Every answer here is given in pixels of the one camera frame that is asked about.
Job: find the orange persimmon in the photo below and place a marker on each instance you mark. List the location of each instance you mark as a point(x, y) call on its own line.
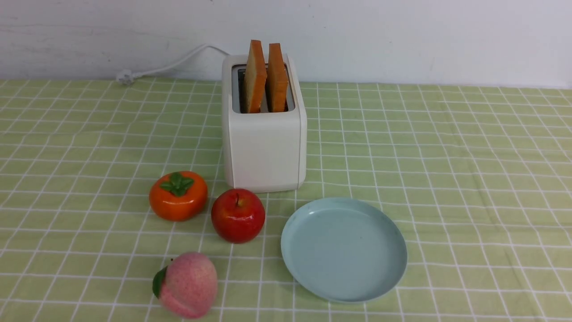
point(179, 196)

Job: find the white two-slot toaster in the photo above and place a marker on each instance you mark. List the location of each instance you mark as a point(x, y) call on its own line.
point(263, 152)

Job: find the pink peach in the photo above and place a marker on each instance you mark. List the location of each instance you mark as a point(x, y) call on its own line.
point(187, 286)

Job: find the toast slice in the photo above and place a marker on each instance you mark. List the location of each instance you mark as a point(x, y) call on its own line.
point(254, 78)
point(277, 79)

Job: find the light blue plate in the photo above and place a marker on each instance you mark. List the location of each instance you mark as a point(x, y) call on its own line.
point(344, 250)

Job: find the red apple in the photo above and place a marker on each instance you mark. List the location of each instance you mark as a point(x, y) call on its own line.
point(238, 215)

